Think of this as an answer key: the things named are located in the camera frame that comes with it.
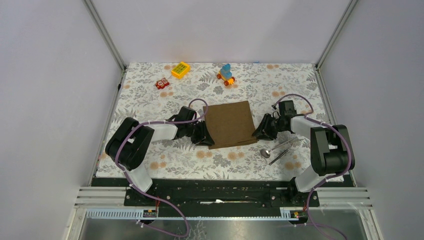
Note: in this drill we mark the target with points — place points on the metal spoon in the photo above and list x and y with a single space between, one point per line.
266 153

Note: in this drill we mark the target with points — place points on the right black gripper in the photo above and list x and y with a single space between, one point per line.
263 129

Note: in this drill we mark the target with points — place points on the floral tablecloth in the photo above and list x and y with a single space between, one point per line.
261 84

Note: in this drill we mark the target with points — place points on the blue orange toy car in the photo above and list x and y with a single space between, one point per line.
226 75

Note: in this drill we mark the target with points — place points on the yellow toy block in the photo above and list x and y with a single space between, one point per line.
180 70

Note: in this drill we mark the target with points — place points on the brown cloth napkin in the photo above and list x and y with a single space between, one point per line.
230 124

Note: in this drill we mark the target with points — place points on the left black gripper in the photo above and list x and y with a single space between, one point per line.
203 138

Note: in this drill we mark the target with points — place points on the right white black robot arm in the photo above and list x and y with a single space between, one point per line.
330 147

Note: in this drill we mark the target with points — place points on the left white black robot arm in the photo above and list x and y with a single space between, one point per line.
129 144

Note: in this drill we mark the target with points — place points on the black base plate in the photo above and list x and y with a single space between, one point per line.
201 198

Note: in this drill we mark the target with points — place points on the red toy block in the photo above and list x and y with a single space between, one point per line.
162 83

